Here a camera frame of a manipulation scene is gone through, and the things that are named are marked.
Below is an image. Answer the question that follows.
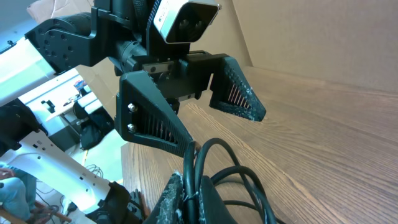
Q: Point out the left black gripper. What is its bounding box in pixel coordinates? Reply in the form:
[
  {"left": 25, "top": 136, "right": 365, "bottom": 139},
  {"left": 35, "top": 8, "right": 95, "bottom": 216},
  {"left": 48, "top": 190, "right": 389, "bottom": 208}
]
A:
[{"left": 114, "top": 50, "right": 266, "bottom": 157}]

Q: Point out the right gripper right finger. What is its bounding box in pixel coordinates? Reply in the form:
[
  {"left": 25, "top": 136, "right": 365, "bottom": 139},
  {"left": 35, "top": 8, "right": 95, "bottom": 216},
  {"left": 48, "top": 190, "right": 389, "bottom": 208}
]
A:
[{"left": 198, "top": 176, "right": 237, "bottom": 224}]

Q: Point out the black usb cable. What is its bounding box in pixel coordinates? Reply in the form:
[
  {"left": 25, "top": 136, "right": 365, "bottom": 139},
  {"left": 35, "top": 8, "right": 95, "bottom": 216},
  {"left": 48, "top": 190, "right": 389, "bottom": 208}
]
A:
[{"left": 182, "top": 138, "right": 287, "bottom": 224}]

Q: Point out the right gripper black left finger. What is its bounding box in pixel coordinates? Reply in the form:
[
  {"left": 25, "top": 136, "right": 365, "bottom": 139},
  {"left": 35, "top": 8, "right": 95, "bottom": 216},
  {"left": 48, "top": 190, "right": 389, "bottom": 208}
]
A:
[{"left": 144, "top": 172, "right": 183, "bottom": 224}]

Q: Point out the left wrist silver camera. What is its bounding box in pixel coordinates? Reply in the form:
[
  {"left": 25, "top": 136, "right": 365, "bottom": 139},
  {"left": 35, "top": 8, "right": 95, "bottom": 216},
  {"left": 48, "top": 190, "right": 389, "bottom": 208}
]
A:
[{"left": 154, "top": 0, "right": 221, "bottom": 44}]

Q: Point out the seated person in background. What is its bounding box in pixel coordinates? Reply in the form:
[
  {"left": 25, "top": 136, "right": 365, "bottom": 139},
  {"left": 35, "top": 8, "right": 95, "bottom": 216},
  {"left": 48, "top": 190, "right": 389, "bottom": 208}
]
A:
[{"left": 1, "top": 163, "right": 37, "bottom": 223}]

